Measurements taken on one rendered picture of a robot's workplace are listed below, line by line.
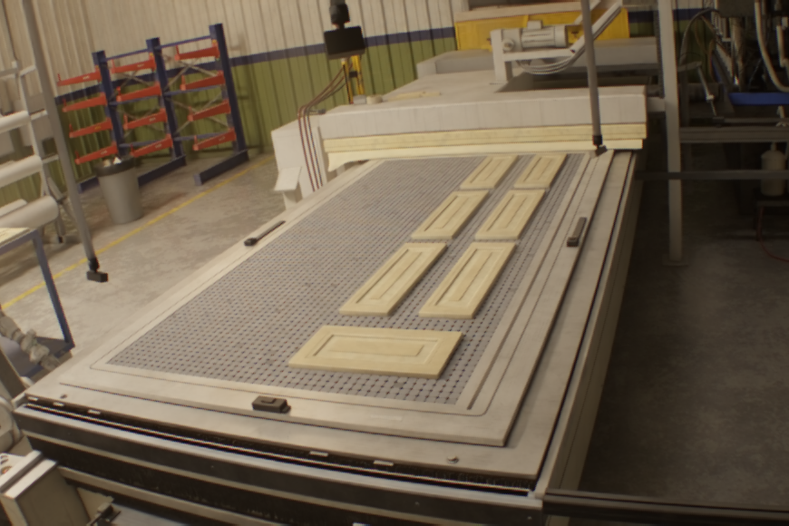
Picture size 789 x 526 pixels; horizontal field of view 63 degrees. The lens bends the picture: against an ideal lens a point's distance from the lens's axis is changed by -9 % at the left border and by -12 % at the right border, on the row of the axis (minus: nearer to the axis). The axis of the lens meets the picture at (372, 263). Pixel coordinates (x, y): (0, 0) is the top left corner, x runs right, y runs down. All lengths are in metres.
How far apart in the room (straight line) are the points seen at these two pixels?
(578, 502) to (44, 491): 1.81
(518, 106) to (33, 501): 3.49
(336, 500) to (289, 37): 8.59
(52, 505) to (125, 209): 5.91
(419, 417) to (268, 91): 8.71
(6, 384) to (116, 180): 5.15
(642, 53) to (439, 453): 5.27
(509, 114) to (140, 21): 8.00
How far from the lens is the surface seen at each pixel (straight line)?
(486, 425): 1.83
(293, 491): 1.94
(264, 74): 10.31
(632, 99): 4.41
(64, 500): 2.72
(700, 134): 4.66
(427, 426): 1.85
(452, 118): 4.64
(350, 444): 1.88
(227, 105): 9.88
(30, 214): 7.58
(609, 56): 6.64
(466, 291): 2.53
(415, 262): 2.85
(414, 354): 2.16
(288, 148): 5.65
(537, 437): 1.82
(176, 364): 2.48
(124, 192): 8.22
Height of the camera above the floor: 1.93
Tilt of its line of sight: 21 degrees down
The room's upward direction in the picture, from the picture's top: 10 degrees counter-clockwise
